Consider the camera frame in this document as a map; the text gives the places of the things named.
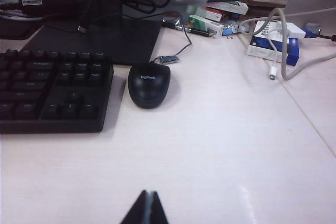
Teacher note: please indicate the black mechanical keyboard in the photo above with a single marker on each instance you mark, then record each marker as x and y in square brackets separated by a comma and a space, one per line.
[26, 127]

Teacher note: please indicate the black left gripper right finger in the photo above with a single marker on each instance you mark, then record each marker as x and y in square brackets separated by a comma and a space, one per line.
[157, 213]

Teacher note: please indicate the white adapter box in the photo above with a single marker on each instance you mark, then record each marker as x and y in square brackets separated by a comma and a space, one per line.
[296, 32]

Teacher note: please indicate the blue and white carton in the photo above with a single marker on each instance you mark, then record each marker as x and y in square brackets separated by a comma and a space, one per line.
[262, 45]

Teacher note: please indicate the black pen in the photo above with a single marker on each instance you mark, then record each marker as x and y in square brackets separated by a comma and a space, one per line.
[199, 32]

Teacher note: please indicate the black flat device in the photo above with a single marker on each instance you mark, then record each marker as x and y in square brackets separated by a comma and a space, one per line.
[15, 30]

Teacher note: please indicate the black power brick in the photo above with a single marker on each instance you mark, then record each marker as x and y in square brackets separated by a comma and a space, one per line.
[52, 5]

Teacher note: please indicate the black Logitech mouse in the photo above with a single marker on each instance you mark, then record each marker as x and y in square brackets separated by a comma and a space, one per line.
[148, 87]

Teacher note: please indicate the flat white and green box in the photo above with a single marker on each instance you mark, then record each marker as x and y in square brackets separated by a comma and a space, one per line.
[231, 6]

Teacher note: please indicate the red and white box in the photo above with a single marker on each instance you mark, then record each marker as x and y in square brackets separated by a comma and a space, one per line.
[214, 14]

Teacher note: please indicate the silver USB dongle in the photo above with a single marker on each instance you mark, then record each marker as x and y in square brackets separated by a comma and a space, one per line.
[169, 59]

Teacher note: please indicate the black monitor with square stand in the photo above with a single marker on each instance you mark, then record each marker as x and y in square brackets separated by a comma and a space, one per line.
[118, 43]

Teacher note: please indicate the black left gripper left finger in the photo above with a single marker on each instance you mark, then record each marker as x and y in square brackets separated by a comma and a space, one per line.
[139, 213]

